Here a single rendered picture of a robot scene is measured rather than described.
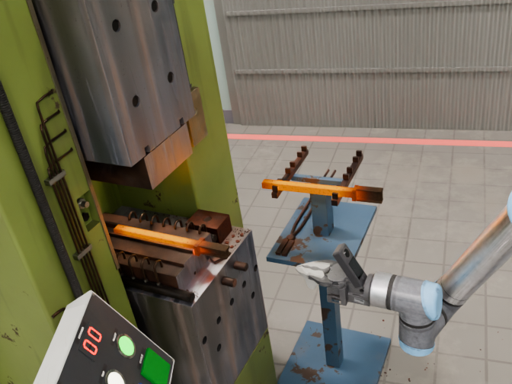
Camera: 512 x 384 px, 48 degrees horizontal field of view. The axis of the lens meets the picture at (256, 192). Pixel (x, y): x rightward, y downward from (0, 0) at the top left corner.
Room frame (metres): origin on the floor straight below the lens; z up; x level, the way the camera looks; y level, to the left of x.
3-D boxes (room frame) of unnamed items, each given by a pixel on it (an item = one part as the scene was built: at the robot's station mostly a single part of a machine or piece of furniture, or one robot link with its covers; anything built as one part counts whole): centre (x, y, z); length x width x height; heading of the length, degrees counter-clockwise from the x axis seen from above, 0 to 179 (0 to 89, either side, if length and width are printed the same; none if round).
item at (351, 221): (1.72, -0.23, 0.72); 0.40 x 0.30 x 0.02; 151
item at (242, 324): (1.51, 0.37, 0.69); 0.56 x 0.38 x 0.45; 59
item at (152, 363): (0.91, 0.29, 1.01); 0.07 x 0.05 x 0.07; 174
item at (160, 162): (1.46, 0.39, 1.32); 0.42 x 0.20 x 0.10; 59
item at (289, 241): (1.87, -0.20, 0.73); 0.60 x 0.04 x 0.01; 151
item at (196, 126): (1.69, 0.16, 1.27); 0.09 x 0.02 x 0.17; 149
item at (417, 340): (1.05, -0.36, 0.86); 0.12 x 0.09 x 0.12; 133
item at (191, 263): (1.46, 0.39, 0.96); 0.42 x 0.20 x 0.09; 59
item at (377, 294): (1.09, -0.28, 0.98); 0.10 x 0.05 x 0.09; 149
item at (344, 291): (1.13, -0.21, 0.97); 0.12 x 0.08 x 0.09; 59
